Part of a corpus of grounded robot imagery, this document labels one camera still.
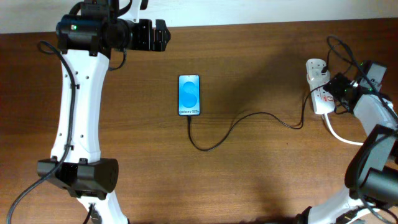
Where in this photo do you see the white power strip cord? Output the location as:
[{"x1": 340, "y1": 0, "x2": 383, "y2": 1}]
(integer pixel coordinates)
[{"x1": 322, "y1": 113, "x2": 364, "y2": 147}]

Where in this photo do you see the black USB charging cable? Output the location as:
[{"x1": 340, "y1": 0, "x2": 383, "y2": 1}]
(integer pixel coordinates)
[{"x1": 186, "y1": 34, "x2": 355, "y2": 152}]

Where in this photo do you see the blue Galaxy S25+ smartphone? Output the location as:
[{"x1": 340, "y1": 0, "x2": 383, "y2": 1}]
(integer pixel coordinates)
[{"x1": 178, "y1": 75, "x2": 201, "y2": 116}]

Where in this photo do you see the white power strip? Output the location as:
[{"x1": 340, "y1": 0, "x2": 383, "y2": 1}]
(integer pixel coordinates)
[{"x1": 305, "y1": 58, "x2": 335, "y2": 114}]

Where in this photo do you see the white USB charger adapter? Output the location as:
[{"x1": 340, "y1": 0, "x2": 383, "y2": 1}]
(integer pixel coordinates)
[{"x1": 307, "y1": 69, "x2": 330, "y2": 84}]

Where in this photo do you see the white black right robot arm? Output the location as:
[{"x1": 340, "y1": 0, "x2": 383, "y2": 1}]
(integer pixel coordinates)
[{"x1": 294, "y1": 58, "x2": 397, "y2": 223}]

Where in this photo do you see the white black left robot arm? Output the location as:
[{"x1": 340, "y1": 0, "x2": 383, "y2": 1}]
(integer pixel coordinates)
[{"x1": 37, "y1": 1, "x2": 171, "y2": 223}]

